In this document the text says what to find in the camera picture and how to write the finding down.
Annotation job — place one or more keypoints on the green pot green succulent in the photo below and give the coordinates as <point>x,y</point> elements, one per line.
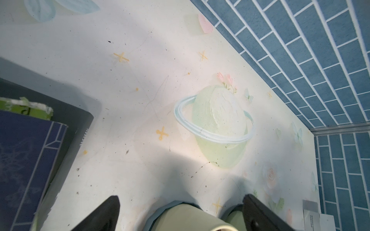
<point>236,219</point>

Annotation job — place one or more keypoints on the cream pot red succulent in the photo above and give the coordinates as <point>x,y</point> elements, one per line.
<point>185,217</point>

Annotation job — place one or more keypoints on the dark blue patterned book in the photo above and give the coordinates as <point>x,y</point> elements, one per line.
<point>29,148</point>

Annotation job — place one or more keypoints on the blue grey round coaster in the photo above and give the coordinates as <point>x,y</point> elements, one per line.
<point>153,218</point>

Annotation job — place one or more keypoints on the dark green round saucer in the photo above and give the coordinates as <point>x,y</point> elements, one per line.
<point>230,210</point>

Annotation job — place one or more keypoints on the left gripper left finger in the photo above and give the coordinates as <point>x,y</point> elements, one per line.
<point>103,218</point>

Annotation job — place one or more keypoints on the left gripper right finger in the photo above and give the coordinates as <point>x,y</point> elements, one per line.
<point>258,217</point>

